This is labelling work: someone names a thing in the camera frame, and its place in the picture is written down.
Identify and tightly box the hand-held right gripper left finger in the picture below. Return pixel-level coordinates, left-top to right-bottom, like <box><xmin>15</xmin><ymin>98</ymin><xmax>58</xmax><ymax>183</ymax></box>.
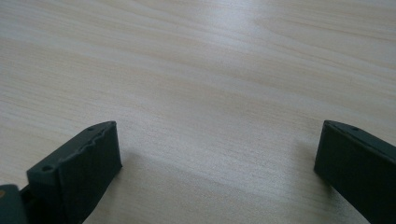
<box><xmin>26</xmin><ymin>120</ymin><xmax>123</xmax><ymax>224</ymax></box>

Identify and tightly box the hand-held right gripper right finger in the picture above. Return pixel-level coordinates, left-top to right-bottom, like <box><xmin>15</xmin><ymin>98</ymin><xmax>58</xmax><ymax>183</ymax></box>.
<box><xmin>313</xmin><ymin>119</ymin><xmax>396</xmax><ymax>224</ymax></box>

